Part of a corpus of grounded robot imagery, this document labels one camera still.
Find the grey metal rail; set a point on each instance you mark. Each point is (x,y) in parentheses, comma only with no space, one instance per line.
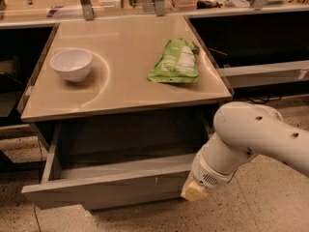
(267,74)

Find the white bowl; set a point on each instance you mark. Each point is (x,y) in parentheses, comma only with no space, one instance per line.
(72,64)

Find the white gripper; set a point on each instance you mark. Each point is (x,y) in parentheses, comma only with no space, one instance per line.
(206,174)

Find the grey drawer cabinet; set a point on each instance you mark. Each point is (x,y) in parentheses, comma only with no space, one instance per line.
(117,89)

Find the grey bottom drawer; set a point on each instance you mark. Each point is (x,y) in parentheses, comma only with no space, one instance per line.
(124,199)

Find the green snack bag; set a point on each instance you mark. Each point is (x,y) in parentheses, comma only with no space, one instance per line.
(178,63)

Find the grey top drawer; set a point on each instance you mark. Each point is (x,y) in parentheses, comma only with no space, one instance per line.
(87,159)

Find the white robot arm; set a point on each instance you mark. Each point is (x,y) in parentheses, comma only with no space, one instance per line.
(243,131)

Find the grey drawer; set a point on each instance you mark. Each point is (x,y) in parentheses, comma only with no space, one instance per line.
(124,199)
(87,159)

